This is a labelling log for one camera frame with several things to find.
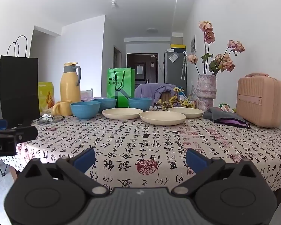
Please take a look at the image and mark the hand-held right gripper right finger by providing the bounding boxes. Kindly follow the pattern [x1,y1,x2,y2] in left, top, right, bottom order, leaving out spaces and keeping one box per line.
[171,148,260,195]

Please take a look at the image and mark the dark framed glasses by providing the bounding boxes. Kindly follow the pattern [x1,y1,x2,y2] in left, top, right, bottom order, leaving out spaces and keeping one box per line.
[37,115,65,124]

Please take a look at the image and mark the bunch of dried pink roses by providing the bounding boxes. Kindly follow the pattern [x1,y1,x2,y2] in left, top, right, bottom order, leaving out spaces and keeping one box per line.
[187,21,245,75]

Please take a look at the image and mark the wall poster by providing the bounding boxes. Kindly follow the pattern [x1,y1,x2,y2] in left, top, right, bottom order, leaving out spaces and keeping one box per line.
[190,35,197,54]

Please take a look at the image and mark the folded pale umbrella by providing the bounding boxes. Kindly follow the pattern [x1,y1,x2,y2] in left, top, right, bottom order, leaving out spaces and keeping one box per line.
[181,51,187,80]

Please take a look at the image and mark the pink speckled vase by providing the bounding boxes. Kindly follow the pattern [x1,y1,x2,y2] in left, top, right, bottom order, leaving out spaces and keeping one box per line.
[197,74,218,112]

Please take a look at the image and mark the lilac plastic bag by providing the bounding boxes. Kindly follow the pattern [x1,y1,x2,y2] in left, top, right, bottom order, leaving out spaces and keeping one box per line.
[81,89,103,101]

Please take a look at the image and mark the cream plate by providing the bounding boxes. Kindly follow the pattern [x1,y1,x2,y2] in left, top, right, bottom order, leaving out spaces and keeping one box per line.
[140,110,186,126]
[168,107,205,119]
[102,108,144,119]

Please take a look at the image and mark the blue bowl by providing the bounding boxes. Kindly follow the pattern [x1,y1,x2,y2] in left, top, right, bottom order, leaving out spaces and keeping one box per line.
[92,98,117,113]
[128,98,152,111]
[70,101,101,119]

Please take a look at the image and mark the brown side door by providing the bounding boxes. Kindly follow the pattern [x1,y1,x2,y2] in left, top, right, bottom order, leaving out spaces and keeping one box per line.
[114,47,121,69]

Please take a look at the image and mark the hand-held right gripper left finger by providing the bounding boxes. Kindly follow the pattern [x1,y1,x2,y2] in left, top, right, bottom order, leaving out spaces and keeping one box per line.
[20,148,110,195]

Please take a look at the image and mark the grey refrigerator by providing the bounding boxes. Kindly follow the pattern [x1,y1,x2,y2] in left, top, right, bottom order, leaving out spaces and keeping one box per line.
[164,49,188,89]

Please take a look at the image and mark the green snack packet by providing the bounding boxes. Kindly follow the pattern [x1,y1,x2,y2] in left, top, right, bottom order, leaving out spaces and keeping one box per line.
[219,103,237,113]

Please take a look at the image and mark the green paper bag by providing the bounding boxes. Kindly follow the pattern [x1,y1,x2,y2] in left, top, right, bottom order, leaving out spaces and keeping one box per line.
[107,68,135,108]

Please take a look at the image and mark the pink ribbed case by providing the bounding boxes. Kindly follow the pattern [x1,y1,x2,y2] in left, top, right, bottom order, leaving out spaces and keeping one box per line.
[236,73,281,128]

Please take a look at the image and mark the yellow green printed box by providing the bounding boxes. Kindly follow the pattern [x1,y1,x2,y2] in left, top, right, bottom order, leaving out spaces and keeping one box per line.
[38,82,55,113]

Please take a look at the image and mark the black paper bag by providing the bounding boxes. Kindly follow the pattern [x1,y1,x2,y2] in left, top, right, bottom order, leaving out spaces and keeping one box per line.
[0,36,39,128]

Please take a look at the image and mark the yellow blossom branch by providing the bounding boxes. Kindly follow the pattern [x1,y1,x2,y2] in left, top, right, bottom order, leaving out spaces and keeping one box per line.
[155,87,198,110]

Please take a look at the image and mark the yellow thermos jug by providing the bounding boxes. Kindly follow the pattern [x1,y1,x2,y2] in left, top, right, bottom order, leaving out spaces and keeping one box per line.
[60,62,81,104]

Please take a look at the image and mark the wooden chair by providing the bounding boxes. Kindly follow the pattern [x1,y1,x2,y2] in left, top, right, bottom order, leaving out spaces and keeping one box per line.
[160,91,176,102]

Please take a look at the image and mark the lilac jacket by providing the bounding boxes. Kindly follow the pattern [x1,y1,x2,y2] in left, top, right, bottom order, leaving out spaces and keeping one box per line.
[135,83,185,104]

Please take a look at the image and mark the yellow mug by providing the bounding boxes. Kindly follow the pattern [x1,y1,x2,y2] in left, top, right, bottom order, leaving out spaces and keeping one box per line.
[52,100,72,117]

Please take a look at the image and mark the dark brown entrance door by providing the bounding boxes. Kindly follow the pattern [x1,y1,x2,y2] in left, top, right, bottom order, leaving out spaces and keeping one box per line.
[127,53,158,85]

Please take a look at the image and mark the grey purple pouch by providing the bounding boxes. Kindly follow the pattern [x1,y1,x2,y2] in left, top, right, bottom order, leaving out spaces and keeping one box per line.
[203,107,251,129]

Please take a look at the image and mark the lilac dried grass sprigs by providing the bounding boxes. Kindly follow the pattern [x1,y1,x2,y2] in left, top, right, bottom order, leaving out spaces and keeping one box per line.
[191,80,198,99]

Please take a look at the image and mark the black folding chair legs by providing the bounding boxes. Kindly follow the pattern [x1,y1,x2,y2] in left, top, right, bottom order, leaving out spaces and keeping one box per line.
[0,157,8,177]

